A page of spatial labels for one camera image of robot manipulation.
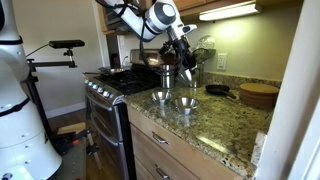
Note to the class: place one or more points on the white door frame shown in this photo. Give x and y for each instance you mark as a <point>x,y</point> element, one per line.
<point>293,100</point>

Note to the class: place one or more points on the steel gas stove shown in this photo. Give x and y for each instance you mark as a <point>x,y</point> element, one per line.
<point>110,133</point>

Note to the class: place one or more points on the silver stove knob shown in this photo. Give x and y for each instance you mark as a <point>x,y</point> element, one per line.
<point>93,86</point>
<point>99,90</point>
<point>106,94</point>
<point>87,83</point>

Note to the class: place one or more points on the black bar clamp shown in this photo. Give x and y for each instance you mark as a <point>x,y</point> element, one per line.
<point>91,148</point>

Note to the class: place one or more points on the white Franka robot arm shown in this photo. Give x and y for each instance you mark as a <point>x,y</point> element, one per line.
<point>20,133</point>

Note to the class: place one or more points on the round wooden board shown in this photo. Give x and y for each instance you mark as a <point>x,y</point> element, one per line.
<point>259,88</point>
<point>258,101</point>

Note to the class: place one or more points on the wrist mounted camera box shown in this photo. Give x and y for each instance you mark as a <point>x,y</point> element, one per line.
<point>188,28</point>

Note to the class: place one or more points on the wooden upper cabinet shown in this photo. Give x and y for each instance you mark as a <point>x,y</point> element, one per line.
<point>200,4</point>

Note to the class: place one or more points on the robot cart platform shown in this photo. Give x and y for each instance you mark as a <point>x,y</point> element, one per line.
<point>71,163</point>

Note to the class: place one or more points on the under-cabinet light fixture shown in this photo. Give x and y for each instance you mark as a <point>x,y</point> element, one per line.
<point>230,11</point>

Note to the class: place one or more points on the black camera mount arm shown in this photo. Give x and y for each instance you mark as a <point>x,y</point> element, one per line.
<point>53,63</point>

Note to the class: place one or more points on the white wall outlet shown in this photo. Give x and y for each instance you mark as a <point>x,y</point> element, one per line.
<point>222,61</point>

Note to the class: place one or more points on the black stereo camera bar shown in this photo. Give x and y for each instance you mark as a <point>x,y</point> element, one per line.
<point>66,44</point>

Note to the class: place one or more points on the steel range hood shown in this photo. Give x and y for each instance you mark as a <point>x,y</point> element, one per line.
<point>113,20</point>

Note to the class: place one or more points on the perforated steel utensil holder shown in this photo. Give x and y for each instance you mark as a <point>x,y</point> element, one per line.
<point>167,78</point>
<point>199,76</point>

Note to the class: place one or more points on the black tool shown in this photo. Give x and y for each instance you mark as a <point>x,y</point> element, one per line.
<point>63,143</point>

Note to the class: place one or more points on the kitchen base cabinet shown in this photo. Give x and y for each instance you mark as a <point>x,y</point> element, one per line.
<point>186,156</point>

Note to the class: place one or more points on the black cast iron skillet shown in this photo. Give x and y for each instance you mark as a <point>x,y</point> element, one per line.
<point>216,90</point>

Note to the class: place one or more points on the small stainless steel bowl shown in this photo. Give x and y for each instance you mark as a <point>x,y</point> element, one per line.
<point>161,97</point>
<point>185,105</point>
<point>185,77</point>

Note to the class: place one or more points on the flat pale board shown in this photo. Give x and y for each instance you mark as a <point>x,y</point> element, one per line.
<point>73,128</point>

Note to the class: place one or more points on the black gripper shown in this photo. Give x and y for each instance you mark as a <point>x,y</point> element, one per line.
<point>180,49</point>

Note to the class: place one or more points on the slotted wooden spoon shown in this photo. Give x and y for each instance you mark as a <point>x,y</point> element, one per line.
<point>168,57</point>

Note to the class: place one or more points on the steel frying pan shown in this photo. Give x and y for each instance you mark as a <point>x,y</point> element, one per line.
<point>111,71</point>

